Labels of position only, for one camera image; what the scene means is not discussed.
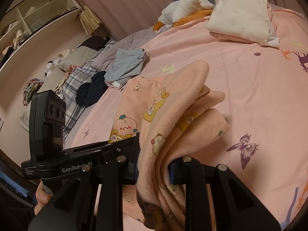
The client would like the plaid grey shirt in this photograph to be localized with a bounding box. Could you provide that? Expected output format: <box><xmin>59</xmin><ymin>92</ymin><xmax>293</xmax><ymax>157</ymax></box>
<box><xmin>63</xmin><ymin>39</ymin><xmax>117</xmax><ymax>138</ymax></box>

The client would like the white and orange plush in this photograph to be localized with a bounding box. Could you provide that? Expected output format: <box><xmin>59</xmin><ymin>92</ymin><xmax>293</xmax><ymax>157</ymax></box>
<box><xmin>152</xmin><ymin>0</ymin><xmax>215</xmax><ymax>31</ymax></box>

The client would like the pink cartoon print garment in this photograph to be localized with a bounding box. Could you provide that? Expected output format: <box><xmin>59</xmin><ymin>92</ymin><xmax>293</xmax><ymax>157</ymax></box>
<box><xmin>109</xmin><ymin>60</ymin><xmax>230</xmax><ymax>230</ymax></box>

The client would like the black and white plush toy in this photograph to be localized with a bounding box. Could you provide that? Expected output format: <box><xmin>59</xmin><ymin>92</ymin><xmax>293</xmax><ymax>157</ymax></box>
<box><xmin>45</xmin><ymin>61</ymin><xmax>56</xmax><ymax>78</ymax></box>

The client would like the dark navy garment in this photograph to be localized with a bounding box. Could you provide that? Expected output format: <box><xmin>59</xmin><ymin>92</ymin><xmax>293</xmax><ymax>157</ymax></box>
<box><xmin>75</xmin><ymin>71</ymin><xmax>108</xmax><ymax>107</ymax></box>

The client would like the white wall shelf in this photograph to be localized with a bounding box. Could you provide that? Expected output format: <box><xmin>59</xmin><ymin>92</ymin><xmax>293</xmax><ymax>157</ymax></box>
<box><xmin>1</xmin><ymin>0</ymin><xmax>81</xmax><ymax>74</ymax></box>

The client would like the cream folded blanket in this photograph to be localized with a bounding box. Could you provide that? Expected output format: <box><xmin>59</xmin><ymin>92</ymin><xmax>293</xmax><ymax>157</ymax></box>
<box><xmin>207</xmin><ymin>0</ymin><xmax>279</xmax><ymax>48</ymax></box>

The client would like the person's left hand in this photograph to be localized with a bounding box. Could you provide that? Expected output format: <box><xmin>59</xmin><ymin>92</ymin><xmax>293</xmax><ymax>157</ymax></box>
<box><xmin>34</xmin><ymin>181</ymin><xmax>53</xmax><ymax>215</ymax></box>

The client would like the pink printed bed sheet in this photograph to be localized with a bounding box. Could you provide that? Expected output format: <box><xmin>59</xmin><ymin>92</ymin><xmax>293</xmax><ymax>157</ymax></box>
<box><xmin>72</xmin><ymin>9</ymin><xmax>307</xmax><ymax>230</ymax></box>

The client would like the grey pillow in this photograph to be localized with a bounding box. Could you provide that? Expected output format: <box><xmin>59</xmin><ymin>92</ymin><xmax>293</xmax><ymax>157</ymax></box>
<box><xmin>58</xmin><ymin>46</ymin><xmax>98</xmax><ymax>71</ymax></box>

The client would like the colourful floral cloth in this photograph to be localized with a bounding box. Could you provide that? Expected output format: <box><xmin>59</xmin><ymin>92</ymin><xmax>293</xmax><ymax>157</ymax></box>
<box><xmin>23</xmin><ymin>78</ymin><xmax>44</xmax><ymax>106</ymax></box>

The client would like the beige hanging tassel bundle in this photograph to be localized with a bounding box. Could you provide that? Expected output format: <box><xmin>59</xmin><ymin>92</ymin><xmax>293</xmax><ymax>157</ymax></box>
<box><xmin>78</xmin><ymin>6</ymin><xmax>102</xmax><ymax>35</ymax></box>

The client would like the light blue folded garment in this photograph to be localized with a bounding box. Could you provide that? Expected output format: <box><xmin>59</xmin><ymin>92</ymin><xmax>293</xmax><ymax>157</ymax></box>
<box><xmin>104</xmin><ymin>49</ymin><xmax>146</xmax><ymax>89</ymax></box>

